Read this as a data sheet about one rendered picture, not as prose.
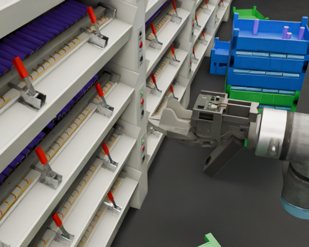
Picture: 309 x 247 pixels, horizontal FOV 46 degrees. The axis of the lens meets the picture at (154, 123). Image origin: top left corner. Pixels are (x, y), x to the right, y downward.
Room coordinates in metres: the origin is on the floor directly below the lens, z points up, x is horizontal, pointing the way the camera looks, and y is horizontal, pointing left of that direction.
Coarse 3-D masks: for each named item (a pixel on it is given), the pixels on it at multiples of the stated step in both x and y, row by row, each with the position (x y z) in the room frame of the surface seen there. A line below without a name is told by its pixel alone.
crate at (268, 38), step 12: (240, 24) 1.52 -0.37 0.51; (252, 24) 1.52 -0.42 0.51; (264, 24) 1.51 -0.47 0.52; (276, 24) 1.50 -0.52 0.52; (288, 24) 1.49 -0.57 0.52; (300, 24) 1.48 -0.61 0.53; (240, 36) 1.33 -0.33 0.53; (252, 36) 1.46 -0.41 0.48; (264, 36) 1.46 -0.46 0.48; (276, 36) 1.46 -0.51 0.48; (240, 48) 1.33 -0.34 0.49; (252, 48) 1.32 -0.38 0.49; (264, 48) 1.32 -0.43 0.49; (276, 48) 1.31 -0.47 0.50; (288, 48) 1.30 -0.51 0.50; (300, 48) 1.29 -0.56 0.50
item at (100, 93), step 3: (96, 84) 0.80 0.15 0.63; (99, 84) 0.80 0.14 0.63; (96, 87) 0.79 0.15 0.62; (99, 87) 0.80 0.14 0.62; (99, 90) 0.79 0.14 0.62; (99, 93) 0.79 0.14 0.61; (102, 93) 0.80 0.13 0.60; (99, 96) 0.79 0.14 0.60; (102, 96) 0.79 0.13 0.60; (102, 99) 0.79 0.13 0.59; (105, 102) 0.80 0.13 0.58; (105, 105) 0.79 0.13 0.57
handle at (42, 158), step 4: (36, 148) 0.55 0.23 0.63; (40, 148) 0.55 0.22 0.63; (36, 152) 0.54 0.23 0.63; (40, 152) 0.54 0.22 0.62; (40, 156) 0.54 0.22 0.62; (44, 156) 0.55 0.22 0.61; (40, 160) 0.54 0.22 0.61; (44, 160) 0.54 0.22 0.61; (44, 164) 0.54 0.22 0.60; (48, 164) 0.54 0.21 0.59; (48, 168) 0.54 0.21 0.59; (48, 172) 0.54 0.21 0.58; (52, 172) 0.54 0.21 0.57; (52, 176) 0.54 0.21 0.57
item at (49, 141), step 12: (84, 96) 0.81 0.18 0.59; (72, 108) 0.75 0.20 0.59; (84, 108) 0.78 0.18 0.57; (72, 120) 0.72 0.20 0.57; (60, 132) 0.67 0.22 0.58; (72, 132) 0.69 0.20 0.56; (48, 144) 0.62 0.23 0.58; (36, 156) 0.58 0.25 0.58; (24, 168) 0.54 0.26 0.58; (12, 180) 0.51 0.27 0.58; (0, 192) 0.47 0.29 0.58; (0, 204) 0.46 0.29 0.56; (0, 216) 0.44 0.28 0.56
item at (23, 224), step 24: (120, 72) 0.95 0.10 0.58; (96, 96) 0.86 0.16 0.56; (120, 96) 0.88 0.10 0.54; (96, 120) 0.76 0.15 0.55; (72, 144) 0.66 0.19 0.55; (96, 144) 0.69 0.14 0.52; (72, 168) 0.59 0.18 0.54; (48, 192) 0.51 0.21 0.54; (24, 216) 0.45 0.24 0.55; (48, 216) 0.49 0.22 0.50; (0, 240) 0.37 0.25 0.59; (24, 240) 0.41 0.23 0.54
